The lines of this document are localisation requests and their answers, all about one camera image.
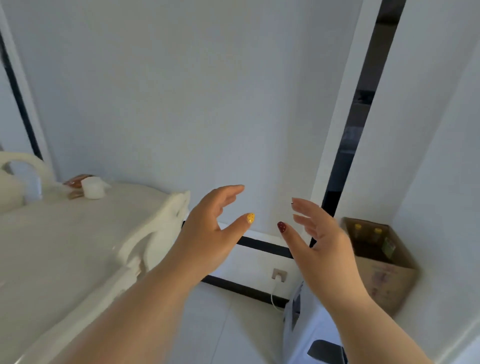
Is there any person's left hand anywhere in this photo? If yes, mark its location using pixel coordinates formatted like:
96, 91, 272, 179
159, 184, 256, 287

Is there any person's right hand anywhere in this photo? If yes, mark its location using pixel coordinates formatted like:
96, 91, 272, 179
277, 197, 363, 307

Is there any person's left forearm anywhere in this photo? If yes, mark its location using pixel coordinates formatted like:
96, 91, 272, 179
50, 262, 201, 364

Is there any person's right forearm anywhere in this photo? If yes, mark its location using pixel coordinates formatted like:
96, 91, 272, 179
327, 288, 436, 364

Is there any white floor appliance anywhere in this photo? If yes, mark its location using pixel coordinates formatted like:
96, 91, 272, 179
282, 280, 354, 364

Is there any brown cardboard box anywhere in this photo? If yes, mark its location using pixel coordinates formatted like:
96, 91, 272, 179
339, 217, 419, 318

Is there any white plastic cup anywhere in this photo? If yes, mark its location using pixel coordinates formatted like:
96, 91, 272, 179
81, 176, 112, 200

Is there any brown snack packet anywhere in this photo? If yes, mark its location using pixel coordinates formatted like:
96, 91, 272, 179
63, 174, 94, 200

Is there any white carved table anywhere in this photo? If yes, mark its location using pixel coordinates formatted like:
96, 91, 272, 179
0, 182, 191, 364

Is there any white carved chair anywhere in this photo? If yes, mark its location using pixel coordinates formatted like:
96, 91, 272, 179
0, 151, 57, 214

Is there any white power cable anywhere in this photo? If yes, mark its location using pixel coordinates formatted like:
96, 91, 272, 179
271, 280, 286, 313

